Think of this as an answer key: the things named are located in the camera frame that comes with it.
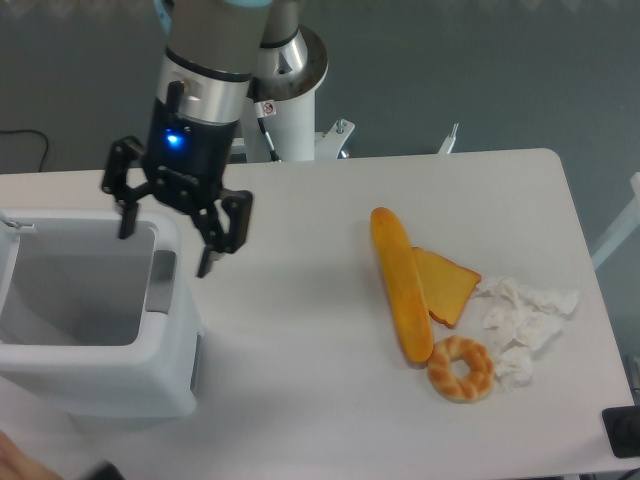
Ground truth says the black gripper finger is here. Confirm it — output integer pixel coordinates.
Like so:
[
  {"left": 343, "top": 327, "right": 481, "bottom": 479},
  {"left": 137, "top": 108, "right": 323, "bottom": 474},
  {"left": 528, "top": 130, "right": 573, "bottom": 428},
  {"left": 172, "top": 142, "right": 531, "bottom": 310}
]
[
  {"left": 193, "top": 188, "right": 254, "bottom": 278},
  {"left": 101, "top": 136, "right": 151, "bottom": 239}
]

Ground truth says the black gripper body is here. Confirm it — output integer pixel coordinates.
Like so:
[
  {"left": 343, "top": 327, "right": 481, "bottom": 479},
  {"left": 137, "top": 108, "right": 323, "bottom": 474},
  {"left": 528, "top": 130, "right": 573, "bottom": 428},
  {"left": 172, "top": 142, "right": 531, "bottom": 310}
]
[{"left": 142, "top": 100, "right": 238, "bottom": 217}]

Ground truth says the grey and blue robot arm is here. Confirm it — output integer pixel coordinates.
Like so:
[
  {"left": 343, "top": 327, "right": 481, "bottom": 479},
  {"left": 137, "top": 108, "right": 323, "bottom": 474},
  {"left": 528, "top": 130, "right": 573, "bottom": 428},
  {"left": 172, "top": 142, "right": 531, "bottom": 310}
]
[{"left": 101, "top": 1, "right": 279, "bottom": 277}]

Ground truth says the white plastic trash can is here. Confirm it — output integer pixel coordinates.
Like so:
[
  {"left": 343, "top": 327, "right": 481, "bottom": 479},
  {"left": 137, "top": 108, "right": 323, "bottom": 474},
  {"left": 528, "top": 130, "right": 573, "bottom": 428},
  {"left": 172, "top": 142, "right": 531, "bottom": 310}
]
[{"left": 1, "top": 209, "right": 204, "bottom": 418}]

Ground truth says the person's hand at corner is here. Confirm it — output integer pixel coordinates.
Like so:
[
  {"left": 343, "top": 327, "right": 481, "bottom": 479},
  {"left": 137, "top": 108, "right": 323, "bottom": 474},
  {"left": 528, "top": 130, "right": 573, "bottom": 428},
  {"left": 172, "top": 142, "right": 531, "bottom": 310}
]
[{"left": 1, "top": 432, "right": 62, "bottom": 480}]

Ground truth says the long orange baguette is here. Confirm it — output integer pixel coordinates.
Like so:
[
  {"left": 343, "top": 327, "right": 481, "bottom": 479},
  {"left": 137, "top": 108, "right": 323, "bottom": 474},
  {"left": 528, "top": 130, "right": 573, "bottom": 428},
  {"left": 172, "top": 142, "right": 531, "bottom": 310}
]
[{"left": 370, "top": 207, "right": 434, "bottom": 364}]

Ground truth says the orange toast slice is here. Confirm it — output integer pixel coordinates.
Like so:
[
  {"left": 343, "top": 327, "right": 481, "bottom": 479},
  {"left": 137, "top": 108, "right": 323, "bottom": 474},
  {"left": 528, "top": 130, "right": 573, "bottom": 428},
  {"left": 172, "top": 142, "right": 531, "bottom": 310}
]
[{"left": 412, "top": 247, "right": 482, "bottom": 329}]

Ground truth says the crumpled white tissue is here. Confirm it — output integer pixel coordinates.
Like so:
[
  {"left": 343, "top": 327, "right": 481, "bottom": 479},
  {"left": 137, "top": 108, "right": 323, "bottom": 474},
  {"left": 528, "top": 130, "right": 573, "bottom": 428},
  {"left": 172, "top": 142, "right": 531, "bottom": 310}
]
[{"left": 472, "top": 276, "right": 580, "bottom": 391}]

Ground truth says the black device at edge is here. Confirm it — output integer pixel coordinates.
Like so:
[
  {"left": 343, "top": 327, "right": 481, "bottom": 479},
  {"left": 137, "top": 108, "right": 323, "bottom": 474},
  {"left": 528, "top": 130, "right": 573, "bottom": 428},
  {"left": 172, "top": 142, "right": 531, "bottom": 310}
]
[{"left": 602, "top": 405, "right": 639, "bottom": 459}]

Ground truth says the black floor cable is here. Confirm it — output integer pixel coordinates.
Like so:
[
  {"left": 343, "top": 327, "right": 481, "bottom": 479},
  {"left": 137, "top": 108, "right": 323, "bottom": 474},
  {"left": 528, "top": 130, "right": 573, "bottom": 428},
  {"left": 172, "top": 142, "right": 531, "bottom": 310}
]
[{"left": 0, "top": 129, "right": 51, "bottom": 173}]

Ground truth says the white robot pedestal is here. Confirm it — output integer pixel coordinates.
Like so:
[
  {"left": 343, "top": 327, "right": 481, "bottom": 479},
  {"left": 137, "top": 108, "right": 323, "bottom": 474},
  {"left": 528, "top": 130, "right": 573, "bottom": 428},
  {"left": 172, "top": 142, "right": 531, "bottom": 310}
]
[{"left": 232, "top": 24, "right": 330, "bottom": 163}]

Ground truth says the white metal base frame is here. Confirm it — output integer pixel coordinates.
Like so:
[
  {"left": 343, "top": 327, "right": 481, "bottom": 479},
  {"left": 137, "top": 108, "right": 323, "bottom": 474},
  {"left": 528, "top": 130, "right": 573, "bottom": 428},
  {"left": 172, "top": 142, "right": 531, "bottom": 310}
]
[{"left": 227, "top": 117, "right": 461, "bottom": 164}]

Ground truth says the braided ring bread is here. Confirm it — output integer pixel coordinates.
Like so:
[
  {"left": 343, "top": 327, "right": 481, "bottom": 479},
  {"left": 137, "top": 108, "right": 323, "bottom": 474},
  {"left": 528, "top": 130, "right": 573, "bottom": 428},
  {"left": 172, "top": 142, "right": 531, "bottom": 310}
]
[{"left": 427, "top": 335, "right": 494, "bottom": 403}]

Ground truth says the white frame at right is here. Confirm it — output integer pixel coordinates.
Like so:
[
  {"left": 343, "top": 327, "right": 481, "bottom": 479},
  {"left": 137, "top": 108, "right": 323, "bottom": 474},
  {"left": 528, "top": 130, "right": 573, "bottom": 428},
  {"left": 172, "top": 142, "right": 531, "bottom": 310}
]
[{"left": 591, "top": 172, "right": 639, "bottom": 271}]

